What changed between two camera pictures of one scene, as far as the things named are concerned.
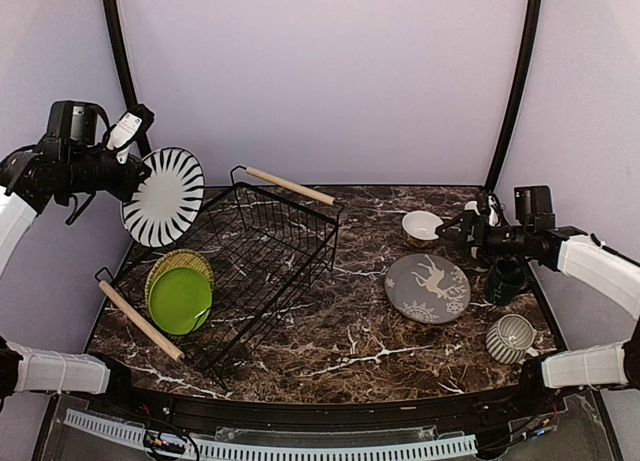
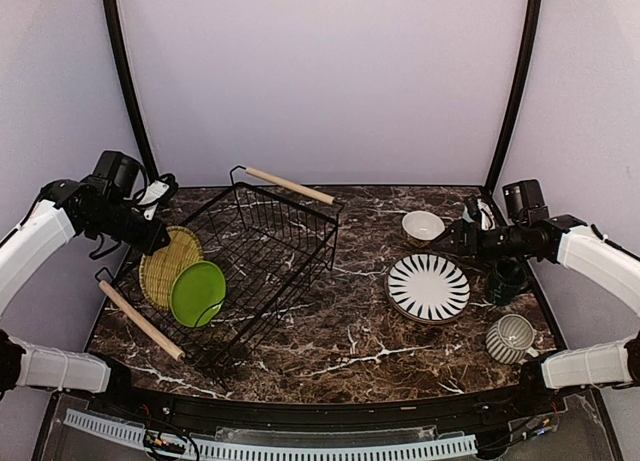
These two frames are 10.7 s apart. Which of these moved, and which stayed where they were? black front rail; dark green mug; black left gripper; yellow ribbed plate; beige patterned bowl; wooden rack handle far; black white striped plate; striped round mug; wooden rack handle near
Moved: yellow ribbed plate; black white striped plate; black left gripper
Stayed: beige patterned bowl; wooden rack handle far; black front rail; dark green mug; striped round mug; wooden rack handle near
